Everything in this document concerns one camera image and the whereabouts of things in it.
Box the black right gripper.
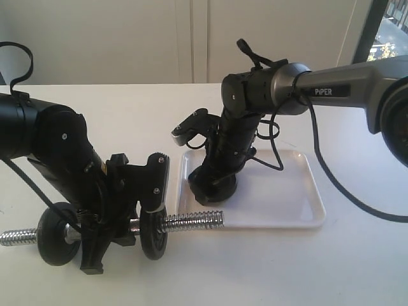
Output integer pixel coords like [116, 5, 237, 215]
[189, 120, 258, 205]

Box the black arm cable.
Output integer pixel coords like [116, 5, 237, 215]
[0, 41, 84, 230]
[237, 38, 408, 223]

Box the white plastic tray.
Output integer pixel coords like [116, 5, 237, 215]
[175, 149, 326, 229]

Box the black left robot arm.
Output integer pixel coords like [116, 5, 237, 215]
[1, 93, 135, 275]

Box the black window frame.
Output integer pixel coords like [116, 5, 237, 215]
[351, 0, 388, 64]

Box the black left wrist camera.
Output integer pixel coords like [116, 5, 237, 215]
[125, 152, 170, 214]

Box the chrome threaded dumbbell bar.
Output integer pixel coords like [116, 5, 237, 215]
[1, 210, 224, 247]

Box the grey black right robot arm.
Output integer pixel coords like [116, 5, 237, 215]
[188, 55, 407, 205]

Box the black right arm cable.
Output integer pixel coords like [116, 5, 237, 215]
[237, 38, 408, 223]

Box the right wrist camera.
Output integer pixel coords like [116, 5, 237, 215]
[171, 108, 221, 147]

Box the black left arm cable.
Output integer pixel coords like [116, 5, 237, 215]
[0, 41, 84, 230]

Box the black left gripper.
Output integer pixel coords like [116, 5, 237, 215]
[76, 154, 134, 275]

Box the black weight plate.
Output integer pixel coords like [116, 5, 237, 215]
[140, 208, 168, 261]
[188, 173, 237, 206]
[36, 208, 80, 266]

